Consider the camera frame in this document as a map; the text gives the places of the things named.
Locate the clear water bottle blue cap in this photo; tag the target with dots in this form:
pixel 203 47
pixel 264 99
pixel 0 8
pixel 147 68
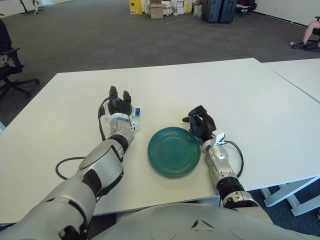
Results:
pixel 137 111

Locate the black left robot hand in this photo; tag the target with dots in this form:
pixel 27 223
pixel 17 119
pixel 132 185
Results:
pixel 118 106

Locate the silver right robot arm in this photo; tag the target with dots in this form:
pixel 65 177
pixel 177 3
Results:
pixel 222 170

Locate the person in black top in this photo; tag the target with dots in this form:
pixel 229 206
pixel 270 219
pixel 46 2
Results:
pixel 4 32

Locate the black office chair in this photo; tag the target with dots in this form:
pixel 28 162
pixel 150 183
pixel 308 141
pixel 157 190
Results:
pixel 11 67

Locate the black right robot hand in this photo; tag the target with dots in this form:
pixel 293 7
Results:
pixel 203 123

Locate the black and red chair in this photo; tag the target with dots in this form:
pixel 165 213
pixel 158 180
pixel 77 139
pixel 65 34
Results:
pixel 245 7

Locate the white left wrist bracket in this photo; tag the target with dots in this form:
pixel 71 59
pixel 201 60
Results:
pixel 117 116

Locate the seated person in shorts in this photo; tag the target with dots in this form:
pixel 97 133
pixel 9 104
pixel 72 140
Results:
pixel 308 32

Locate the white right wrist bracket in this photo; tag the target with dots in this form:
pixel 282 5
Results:
pixel 219 138

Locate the dark blue suitcase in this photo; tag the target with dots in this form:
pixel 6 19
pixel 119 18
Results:
pixel 211 10

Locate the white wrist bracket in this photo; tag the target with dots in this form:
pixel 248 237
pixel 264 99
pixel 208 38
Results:
pixel 219 138
pixel 117 116

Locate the white metal floor frame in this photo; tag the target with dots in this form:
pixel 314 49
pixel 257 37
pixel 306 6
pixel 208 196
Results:
pixel 31 7

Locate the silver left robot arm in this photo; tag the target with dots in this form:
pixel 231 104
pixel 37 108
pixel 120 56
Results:
pixel 100 160

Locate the grey robot torso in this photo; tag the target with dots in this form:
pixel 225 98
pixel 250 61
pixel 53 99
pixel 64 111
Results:
pixel 200 225

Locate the brown cardboard box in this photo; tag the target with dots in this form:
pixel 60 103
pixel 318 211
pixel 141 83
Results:
pixel 156 11

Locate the white table leg frame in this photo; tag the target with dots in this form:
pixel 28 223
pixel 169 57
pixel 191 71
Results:
pixel 295 198

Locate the white plastic bag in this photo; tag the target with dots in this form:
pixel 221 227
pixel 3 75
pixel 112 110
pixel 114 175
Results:
pixel 197 10

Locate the stack of white boxes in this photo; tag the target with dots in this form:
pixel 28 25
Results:
pixel 178 7

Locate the green round plate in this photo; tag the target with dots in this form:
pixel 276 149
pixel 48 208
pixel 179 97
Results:
pixel 174 152

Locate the yellow box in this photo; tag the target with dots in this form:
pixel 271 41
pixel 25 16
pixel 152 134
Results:
pixel 135 7

